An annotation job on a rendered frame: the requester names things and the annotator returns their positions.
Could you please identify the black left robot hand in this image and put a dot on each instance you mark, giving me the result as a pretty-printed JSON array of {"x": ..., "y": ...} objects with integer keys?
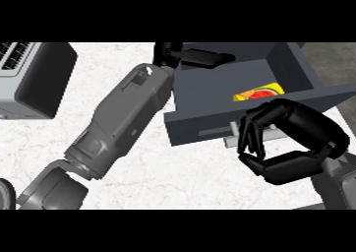
[{"x": 199, "y": 57}]

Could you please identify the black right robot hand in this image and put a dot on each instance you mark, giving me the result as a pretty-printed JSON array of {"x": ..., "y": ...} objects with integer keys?
[{"x": 305, "y": 128}]

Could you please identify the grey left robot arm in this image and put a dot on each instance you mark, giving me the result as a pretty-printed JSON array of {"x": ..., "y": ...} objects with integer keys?
[{"x": 121, "y": 111}]

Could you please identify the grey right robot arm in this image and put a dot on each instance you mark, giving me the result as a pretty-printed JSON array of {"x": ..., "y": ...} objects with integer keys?
[{"x": 341, "y": 183}]

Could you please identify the dark grey open drawer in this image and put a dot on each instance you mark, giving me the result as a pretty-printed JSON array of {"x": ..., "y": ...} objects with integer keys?
[{"x": 208, "y": 82}]

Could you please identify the dark grey drawer front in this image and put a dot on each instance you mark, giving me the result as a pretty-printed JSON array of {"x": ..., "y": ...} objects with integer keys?
[{"x": 203, "y": 126}]

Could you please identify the yellow fruit-print pack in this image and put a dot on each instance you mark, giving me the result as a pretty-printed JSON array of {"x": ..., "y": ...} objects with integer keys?
[{"x": 259, "y": 93}]

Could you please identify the grey toaster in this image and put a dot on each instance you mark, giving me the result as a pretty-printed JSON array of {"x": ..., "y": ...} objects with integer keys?
[{"x": 19, "y": 85}]

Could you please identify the dark grey round object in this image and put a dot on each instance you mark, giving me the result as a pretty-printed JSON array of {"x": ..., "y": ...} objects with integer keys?
[{"x": 0, "y": 195}]

